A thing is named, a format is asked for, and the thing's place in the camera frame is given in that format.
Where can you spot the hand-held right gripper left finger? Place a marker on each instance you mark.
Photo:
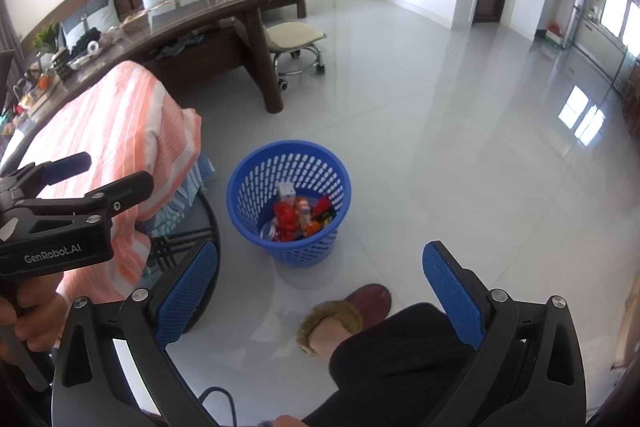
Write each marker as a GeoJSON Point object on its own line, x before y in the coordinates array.
{"type": "Point", "coordinates": [187, 292]}

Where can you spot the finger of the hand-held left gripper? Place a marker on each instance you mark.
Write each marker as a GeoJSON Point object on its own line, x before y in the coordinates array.
{"type": "Point", "coordinates": [125, 192]}
{"type": "Point", "coordinates": [65, 167]}

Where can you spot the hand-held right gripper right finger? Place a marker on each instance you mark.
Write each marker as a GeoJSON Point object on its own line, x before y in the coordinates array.
{"type": "Point", "coordinates": [452, 292]}

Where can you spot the silver foil wrapper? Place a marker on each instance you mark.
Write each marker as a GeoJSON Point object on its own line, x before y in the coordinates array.
{"type": "Point", "coordinates": [270, 232]}

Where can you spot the blue plastic wastebasket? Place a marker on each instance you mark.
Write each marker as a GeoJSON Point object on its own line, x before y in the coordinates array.
{"type": "Point", "coordinates": [300, 253]}

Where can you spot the red plastic bag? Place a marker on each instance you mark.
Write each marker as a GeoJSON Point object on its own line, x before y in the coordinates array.
{"type": "Point", "coordinates": [286, 219]}

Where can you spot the orange plastic bag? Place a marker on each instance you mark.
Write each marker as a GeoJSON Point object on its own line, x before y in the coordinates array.
{"type": "Point", "coordinates": [309, 223]}

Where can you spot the white wrapper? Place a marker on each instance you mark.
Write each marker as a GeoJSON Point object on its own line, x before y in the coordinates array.
{"type": "Point", "coordinates": [301, 204]}

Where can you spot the dark green snack packet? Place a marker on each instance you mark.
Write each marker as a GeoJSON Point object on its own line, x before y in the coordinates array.
{"type": "Point", "coordinates": [325, 218]}

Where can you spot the red snack packet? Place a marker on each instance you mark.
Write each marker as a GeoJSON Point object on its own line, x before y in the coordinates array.
{"type": "Point", "coordinates": [322, 204]}

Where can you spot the person's left hand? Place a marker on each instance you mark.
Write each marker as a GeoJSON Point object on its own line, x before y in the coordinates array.
{"type": "Point", "coordinates": [40, 322]}

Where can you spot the round table with striped cloth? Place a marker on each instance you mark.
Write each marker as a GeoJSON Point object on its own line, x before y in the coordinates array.
{"type": "Point", "coordinates": [125, 117]}

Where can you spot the brown furry slipper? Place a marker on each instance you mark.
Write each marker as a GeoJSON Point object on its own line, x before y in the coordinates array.
{"type": "Point", "coordinates": [370, 302]}

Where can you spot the fruit bowl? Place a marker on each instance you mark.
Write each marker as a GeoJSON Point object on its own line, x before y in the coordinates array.
{"type": "Point", "coordinates": [42, 84]}

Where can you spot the person's leg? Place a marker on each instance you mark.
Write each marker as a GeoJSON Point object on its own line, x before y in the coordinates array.
{"type": "Point", "coordinates": [400, 367]}

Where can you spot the black ribbed jar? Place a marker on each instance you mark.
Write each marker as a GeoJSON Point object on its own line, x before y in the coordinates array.
{"type": "Point", "coordinates": [63, 64]}

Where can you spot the glass bowl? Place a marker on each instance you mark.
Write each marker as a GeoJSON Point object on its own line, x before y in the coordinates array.
{"type": "Point", "coordinates": [85, 57]}

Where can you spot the clear tape roll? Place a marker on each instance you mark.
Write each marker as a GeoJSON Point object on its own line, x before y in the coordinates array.
{"type": "Point", "coordinates": [93, 47]}

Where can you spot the green potted plant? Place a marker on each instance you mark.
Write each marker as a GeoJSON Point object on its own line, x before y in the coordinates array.
{"type": "Point", "coordinates": [45, 37]}

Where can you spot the grey curtain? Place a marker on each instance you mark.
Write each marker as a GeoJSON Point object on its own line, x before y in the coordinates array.
{"type": "Point", "coordinates": [9, 42]}

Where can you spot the dark wooden coffee table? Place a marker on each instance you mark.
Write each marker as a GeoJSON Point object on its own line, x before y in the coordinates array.
{"type": "Point", "coordinates": [252, 57]}

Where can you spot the cream rolling stool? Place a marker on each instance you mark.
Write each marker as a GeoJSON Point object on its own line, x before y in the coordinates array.
{"type": "Point", "coordinates": [292, 37]}

